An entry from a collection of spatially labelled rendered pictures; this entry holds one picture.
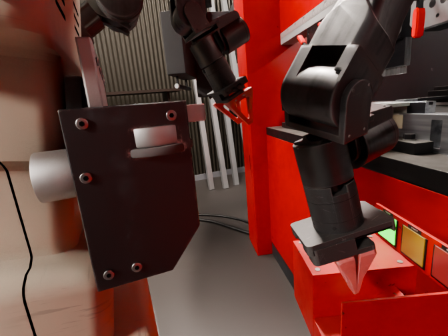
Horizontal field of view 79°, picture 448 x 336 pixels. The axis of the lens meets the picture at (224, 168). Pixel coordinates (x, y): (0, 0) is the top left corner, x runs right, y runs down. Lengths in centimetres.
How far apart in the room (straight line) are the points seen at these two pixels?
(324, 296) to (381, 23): 37
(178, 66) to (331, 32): 155
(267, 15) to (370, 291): 153
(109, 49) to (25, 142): 343
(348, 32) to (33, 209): 34
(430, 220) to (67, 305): 66
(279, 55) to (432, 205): 127
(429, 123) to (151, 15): 340
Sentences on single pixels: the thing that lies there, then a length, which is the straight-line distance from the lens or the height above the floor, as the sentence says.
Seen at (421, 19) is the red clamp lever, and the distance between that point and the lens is 85.
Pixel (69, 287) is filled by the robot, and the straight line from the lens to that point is 31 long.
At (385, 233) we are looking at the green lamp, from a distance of 56.
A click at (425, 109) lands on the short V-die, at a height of 98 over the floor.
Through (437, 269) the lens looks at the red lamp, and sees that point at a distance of 48.
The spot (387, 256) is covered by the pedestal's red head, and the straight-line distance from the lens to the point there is 52.
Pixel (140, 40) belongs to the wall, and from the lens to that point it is 375.
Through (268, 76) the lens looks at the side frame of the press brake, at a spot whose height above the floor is 117.
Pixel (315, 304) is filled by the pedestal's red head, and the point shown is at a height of 73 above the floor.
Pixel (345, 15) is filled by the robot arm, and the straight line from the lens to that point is 30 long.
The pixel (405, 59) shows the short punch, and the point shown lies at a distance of 96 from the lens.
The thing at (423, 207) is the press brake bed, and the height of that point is 79.
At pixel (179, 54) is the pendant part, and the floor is 135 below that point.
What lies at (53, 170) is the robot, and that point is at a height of 100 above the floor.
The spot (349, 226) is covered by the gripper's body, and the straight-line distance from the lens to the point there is 33.
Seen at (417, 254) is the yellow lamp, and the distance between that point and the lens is 50.
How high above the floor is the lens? 104
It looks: 13 degrees down
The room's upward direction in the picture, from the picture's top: 5 degrees counter-clockwise
